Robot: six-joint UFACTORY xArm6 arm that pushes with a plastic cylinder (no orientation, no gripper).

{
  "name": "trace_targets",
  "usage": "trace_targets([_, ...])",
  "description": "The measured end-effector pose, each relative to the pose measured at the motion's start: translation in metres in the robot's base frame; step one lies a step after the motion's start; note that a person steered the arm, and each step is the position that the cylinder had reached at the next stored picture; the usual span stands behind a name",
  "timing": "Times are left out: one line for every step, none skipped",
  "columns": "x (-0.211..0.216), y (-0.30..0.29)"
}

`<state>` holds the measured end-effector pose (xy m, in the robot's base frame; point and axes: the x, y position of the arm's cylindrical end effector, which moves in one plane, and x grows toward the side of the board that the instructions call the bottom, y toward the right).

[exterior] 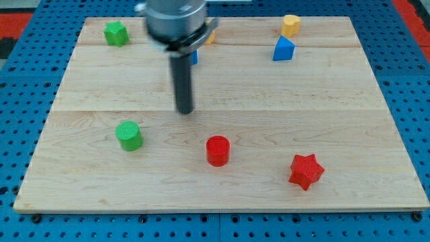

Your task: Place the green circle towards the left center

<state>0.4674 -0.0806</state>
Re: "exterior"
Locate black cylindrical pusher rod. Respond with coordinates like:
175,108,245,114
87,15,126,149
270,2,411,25
169,54,194,114

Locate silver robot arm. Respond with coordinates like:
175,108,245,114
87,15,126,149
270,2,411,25
134,0,219,114

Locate yellow block behind arm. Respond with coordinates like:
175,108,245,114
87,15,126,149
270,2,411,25
205,30,215,45

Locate blue block behind rod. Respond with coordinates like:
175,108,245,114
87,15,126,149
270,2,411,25
191,50,199,65

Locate green star block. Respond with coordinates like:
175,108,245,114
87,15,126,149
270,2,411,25
103,21,129,47

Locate green cylinder block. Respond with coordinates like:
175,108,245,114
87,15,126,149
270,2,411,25
115,120,143,151

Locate red cylinder block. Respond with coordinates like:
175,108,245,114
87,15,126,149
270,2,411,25
206,135,230,167

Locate blue triangle block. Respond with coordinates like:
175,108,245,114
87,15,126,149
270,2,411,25
272,36,296,61

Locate yellow heart block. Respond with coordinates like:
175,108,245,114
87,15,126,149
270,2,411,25
281,15,301,38

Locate wooden board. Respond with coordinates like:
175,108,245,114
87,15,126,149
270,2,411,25
13,17,429,214

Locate red star block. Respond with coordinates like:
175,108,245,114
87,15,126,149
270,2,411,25
289,154,325,191

